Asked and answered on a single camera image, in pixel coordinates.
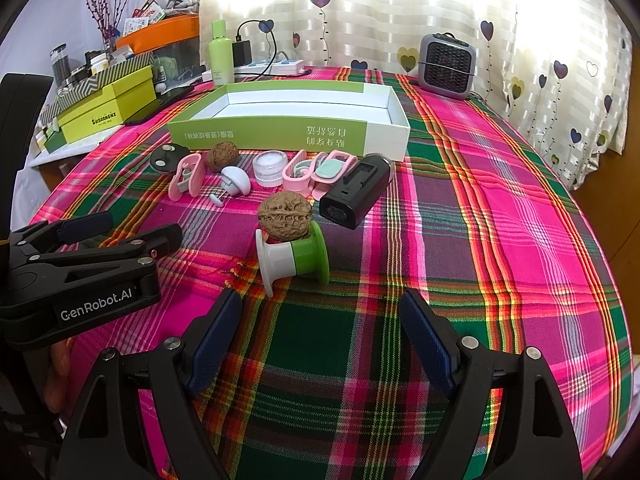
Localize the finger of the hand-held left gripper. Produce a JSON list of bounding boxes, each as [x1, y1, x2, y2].
[[31, 224, 184, 268], [11, 211, 114, 257]]

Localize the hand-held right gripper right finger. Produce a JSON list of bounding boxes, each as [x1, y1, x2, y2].
[[397, 288, 583, 480]]

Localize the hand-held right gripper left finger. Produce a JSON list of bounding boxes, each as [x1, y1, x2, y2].
[[56, 287, 246, 480]]

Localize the black round disc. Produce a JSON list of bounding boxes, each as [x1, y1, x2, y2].
[[150, 144, 188, 176]]

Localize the white mushroom-shaped gadget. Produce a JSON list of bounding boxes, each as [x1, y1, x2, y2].
[[209, 166, 251, 207]]

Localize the brown walnut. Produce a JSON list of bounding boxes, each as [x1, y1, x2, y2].
[[206, 142, 241, 173], [257, 191, 317, 241]]

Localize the green white spool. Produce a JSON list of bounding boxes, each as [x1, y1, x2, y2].
[[255, 220, 331, 298]]

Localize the clear round jar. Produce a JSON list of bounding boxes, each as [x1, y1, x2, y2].
[[251, 151, 291, 188]]

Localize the pink mint clip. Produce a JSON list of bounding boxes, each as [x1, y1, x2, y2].
[[282, 150, 318, 192], [311, 152, 358, 201]]

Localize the black rectangular device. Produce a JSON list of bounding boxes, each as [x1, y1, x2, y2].
[[319, 152, 396, 231]]

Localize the green white cardboard tray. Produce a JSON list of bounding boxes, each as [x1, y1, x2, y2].
[[166, 79, 412, 162]]

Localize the person's left hand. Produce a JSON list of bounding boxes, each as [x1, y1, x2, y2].
[[42, 342, 73, 413]]

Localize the white side shelf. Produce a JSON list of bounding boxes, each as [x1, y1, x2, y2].
[[27, 122, 128, 171]]

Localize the dark green box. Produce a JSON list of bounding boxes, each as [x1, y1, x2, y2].
[[35, 125, 68, 155]]

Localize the black rounded object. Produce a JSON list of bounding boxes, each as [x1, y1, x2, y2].
[[0, 74, 55, 233]]

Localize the yellow-green box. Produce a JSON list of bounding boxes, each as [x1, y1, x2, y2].
[[55, 65, 157, 144]]

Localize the chevron-patterned box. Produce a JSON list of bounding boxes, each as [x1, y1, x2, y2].
[[40, 57, 153, 121]]

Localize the black smartphone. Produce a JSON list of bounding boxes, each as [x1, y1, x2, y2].
[[124, 85, 196, 127]]

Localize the plaid tablecloth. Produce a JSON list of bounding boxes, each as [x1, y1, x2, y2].
[[30, 65, 636, 480]]

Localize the glass jar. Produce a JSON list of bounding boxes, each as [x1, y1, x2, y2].
[[50, 44, 73, 83]]

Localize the clear plastic container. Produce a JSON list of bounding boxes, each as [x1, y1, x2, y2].
[[150, 40, 211, 86]]

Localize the light green bottle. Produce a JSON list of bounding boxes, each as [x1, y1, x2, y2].
[[207, 19, 236, 86]]

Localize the orange tray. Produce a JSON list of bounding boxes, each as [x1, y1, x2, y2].
[[116, 14, 201, 56]]

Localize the black power adapter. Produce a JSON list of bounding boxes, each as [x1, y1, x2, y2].
[[231, 35, 254, 67]]

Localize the pile of cards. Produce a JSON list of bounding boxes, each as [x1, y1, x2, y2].
[[125, 2, 166, 28]]

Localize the purple dried flower branches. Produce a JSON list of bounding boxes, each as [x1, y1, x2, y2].
[[75, 0, 146, 53]]

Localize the white power strip with charger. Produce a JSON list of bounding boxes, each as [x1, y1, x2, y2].
[[200, 19, 282, 85]]

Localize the grey space heater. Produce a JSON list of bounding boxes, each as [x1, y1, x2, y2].
[[417, 31, 476, 101]]

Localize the heart-printed curtain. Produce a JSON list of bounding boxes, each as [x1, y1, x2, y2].
[[200, 0, 633, 191]]

